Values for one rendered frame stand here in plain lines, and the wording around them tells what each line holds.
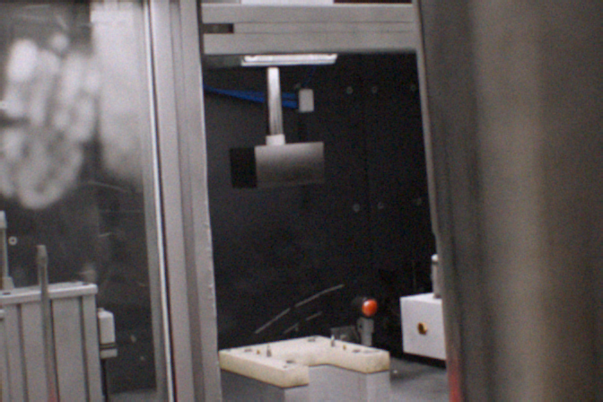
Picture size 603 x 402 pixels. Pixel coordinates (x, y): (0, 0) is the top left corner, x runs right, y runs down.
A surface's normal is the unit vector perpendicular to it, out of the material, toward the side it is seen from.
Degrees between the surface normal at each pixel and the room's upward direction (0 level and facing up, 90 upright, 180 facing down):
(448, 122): 98
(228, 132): 90
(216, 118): 90
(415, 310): 90
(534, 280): 101
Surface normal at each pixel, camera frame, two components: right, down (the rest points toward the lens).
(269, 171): 0.49, 0.02
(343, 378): -0.87, 0.07
